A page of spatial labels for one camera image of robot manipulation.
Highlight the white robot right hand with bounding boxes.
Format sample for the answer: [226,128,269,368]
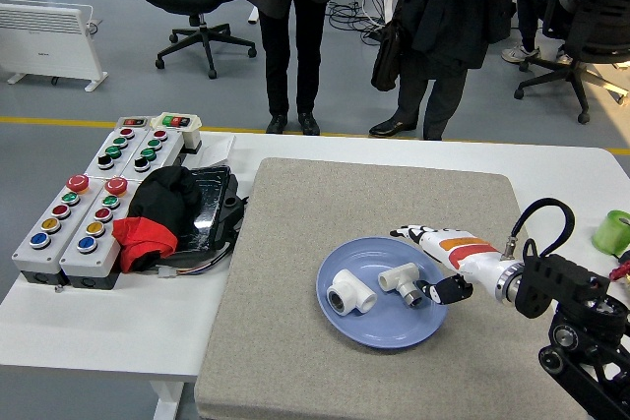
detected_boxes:
[390,224,513,306]

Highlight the white pipe tee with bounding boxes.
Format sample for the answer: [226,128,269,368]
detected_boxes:
[377,262,428,309]
[326,269,379,316]

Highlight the blue plate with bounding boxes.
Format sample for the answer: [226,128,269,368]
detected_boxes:
[315,236,450,350]

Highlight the grey-brown mat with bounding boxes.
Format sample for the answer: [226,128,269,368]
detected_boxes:
[193,157,590,420]

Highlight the green tape roll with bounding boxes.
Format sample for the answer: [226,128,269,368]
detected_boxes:
[591,210,630,254]

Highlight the black hand bag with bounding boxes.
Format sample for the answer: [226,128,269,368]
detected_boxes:
[369,19,412,92]

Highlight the seated person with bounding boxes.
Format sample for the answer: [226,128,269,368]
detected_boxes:
[501,0,611,66]

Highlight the black glossy tray device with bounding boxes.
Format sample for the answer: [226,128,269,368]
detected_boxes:
[169,165,247,264]

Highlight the white paper sheet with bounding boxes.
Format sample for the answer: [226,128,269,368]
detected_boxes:
[199,136,236,168]

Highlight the black cloth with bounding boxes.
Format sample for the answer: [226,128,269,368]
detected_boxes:
[126,165,204,244]

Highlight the four-button control box, black knob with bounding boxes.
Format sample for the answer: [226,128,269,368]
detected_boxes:
[84,127,149,180]
[119,128,184,183]

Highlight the red cloth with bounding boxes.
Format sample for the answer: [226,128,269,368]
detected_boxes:
[111,216,178,273]

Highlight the white table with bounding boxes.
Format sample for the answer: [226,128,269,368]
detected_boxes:
[0,130,630,420]

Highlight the five-button control box, red mushroom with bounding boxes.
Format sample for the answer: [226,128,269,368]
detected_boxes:
[11,174,107,288]
[58,177,144,291]

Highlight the white panel heater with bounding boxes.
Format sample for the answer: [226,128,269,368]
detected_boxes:
[0,0,109,93]

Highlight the cream switch box, green red buttons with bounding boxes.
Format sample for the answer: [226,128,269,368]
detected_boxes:
[150,112,204,153]

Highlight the wire bundle with white connector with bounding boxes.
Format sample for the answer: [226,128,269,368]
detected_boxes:
[156,242,232,279]

